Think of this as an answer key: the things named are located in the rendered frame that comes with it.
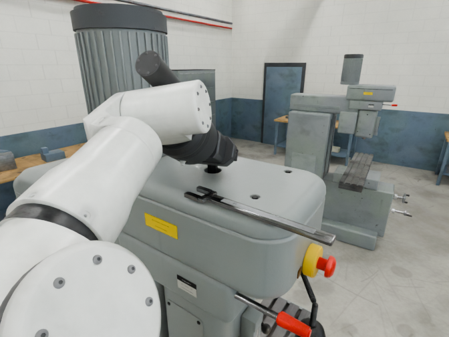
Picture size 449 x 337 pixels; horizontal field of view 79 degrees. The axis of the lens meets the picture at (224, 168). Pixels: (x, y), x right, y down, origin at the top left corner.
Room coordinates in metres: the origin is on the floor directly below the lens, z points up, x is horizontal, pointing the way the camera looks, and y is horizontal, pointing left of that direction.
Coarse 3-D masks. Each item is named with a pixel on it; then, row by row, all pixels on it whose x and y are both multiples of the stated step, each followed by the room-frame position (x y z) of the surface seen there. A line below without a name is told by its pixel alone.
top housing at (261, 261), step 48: (144, 192) 0.48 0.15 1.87; (192, 192) 0.44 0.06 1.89; (240, 192) 0.44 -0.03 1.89; (288, 192) 0.44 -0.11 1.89; (144, 240) 0.49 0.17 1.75; (192, 240) 0.41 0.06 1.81; (240, 240) 0.36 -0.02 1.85; (288, 240) 0.35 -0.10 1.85; (240, 288) 0.35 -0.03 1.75; (288, 288) 0.35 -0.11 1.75
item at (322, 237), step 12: (204, 192) 0.43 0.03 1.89; (216, 192) 0.43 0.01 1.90; (216, 204) 0.39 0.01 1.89; (228, 204) 0.38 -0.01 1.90; (240, 204) 0.38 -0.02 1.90; (252, 216) 0.35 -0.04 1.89; (264, 216) 0.34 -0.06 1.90; (276, 216) 0.34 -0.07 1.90; (288, 228) 0.32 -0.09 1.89; (300, 228) 0.31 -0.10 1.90; (312, 228) 0.31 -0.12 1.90; (324, 240) 0.29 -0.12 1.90
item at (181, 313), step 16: (176, 304) 0.49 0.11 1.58; (192, 304) 0.46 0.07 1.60; (176, 320) 0.49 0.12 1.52; (192, 320) 0.46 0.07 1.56; (208, 320) 0.44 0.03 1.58; (240, 320) 0.48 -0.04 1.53; (176, 336) 0.49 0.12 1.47; (192, 336) 0.46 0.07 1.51; (208, 336) 0.44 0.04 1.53; (224, 336) 0.44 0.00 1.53; (240, 336) 0.48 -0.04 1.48
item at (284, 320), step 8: (240, 296) 0.38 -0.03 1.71; (248, 304) 0.37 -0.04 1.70; (256, 304) 0.37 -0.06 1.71; (264, 312) 0.35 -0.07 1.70; (272, 312) 0.35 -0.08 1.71; (280, 312) 0.35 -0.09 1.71; (280, 320) 0.33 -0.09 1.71; (288, 320) 0.33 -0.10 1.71; (296, 320) 0.33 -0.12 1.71; (288, 328) 0.32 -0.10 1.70; (296, 328) 0.32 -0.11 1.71; (304, 328) 0.32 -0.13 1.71; (304, 336) 0.31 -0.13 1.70
